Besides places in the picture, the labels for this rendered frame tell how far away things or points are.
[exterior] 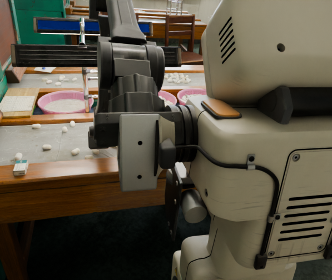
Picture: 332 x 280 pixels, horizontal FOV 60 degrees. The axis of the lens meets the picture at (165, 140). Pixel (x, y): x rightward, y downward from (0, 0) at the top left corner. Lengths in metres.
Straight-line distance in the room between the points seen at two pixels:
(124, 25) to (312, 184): 0.40
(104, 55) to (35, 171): 0.67
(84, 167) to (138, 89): 0.67
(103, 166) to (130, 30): 0.60
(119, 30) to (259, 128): 0.31
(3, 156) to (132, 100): 0.87
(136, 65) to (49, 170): 0.68
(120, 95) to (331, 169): 0.29
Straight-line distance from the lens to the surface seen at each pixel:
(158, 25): 3.90
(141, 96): 0.40
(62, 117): 1.38
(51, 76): 1.96
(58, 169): 1.05
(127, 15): 0.59
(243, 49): 0.36
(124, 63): 0.44
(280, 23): 0.38
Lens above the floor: 1.39
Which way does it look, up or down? 31 degrees down
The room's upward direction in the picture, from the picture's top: 5 degrees clockwise
